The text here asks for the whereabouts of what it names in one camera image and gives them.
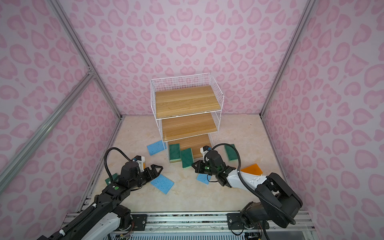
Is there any blue sponge centre right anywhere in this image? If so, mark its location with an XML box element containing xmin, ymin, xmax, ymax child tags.
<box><xmin>197</xmin><ymin>174</ymin><xmax>210</xmax><ymax>185</ymax></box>

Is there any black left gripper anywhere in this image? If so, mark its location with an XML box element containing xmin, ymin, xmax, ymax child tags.
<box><xmin>129</xmin><ymin>163</ymin><xmax>164</xmax><ymax>190</ymax></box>

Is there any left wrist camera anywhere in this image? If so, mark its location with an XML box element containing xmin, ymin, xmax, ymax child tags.
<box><xmin>132</xmin><ymin>156</ymin><xmax>145</xmax><ymax>164</ymax></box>

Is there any blue sponge lower left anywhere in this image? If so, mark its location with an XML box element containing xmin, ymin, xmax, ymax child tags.
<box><xmin>151</xmin><ymin>175</ymin><xmax>175</xmax><ymax>195</ymax></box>

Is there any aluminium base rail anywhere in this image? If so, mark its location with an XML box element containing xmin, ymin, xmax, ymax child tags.
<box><xmin>55</xmin><ymin>210</ymin><xmax>320</xmax><ymax>240</ymax></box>

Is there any green sponge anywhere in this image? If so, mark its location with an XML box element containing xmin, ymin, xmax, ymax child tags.
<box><xmin>169</xmin><ymin>144</ymin><xmax>182</xmax><ymax>163</ymax></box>
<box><xmin>104</xmin><ymin>172</ymin><xmax>119</xmax><ymax>186</ymax></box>
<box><xmin>225</xmin><ymin>144</ymin><xmax>238</xmax><ymax>161</ymax></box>
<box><xmin>181</xmin><ymin>148</ymin><xmax>194</xmax><ymax>169</ymax></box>

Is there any blue sponge near shelf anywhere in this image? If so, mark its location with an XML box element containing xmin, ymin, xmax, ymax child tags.
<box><xmin>147</xmin><ymin>141</ymin><xmax>167</xmax><ymax>156</ymax></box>

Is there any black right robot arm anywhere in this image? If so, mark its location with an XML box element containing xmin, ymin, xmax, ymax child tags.
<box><xmin>192</xmin><ymin>146</ymin><xmax>303</xmax><ymax>231</ymax></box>

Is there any white wire wooden shelf rack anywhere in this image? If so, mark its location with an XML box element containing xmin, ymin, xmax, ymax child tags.
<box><xmin>150</xmin><ymin>73</ymin><xmax>225</xmax><ymax>164</ymax></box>

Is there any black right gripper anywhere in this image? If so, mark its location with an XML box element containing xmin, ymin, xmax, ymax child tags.
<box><xmin>190</xmin><ymin>160</ymin><xmax>219</xmax><ymax>176</ymax></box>

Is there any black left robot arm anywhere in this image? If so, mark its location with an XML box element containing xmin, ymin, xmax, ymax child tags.
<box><xmin>39</xmin><ymin>147</ymin><xmax>164</xmax><ymax>240</ymax></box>

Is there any orange sponge right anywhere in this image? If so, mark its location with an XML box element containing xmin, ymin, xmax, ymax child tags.
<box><xmin>241</xmin><ymin>164</ymin><xmax>263</xmax><ymax>176</ymax></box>

